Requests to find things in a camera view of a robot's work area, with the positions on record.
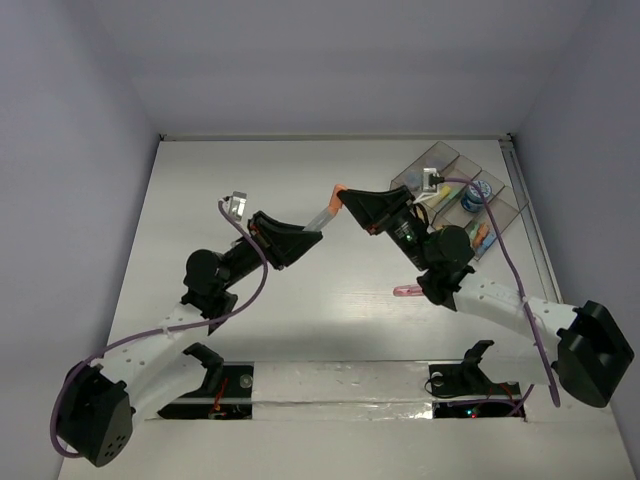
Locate paperclip jar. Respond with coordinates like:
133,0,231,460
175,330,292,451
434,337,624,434
429,156,451,171
403,172,422,190

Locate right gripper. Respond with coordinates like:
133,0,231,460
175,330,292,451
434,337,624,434
335,186,432,272

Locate blue highlighter pen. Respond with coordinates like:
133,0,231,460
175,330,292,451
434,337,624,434
478,232,496,255

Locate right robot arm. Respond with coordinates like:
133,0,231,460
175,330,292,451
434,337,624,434
337,186,635,408

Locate purple cable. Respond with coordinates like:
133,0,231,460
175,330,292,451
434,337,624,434
439,175,562,419
49,199,270,459

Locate yellow highlighter body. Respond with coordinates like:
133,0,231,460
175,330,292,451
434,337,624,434
427,196,441,207

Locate pink highlighter pen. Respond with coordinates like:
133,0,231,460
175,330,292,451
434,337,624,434
393,284,424,297

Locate grey orange highlighter pen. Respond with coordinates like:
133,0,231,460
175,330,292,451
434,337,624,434
304,207,335,232

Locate small orange marker cap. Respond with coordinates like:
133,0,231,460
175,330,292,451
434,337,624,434
328,184,347,215

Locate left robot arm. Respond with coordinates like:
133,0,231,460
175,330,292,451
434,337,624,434
49,207,336,467

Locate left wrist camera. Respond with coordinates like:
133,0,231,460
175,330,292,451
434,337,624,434
221,191,247,223

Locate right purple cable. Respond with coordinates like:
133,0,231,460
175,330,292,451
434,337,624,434
439,175,562,419

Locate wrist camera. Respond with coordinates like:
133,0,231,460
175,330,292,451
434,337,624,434
414,167,445,203
221,191,247,223

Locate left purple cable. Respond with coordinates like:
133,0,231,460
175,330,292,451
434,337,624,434
49,199,270,459

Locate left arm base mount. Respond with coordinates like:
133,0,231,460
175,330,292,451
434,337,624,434
157,343,255,420

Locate clear compartment organizer tray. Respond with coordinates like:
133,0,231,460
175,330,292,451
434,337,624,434
390,141,527,260

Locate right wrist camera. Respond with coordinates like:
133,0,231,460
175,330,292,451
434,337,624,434
414,167,445,203

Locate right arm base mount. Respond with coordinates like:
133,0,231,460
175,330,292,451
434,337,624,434
424,340,526,420

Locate blue lid pin jar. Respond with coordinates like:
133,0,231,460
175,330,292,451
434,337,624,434
461,180,492,213

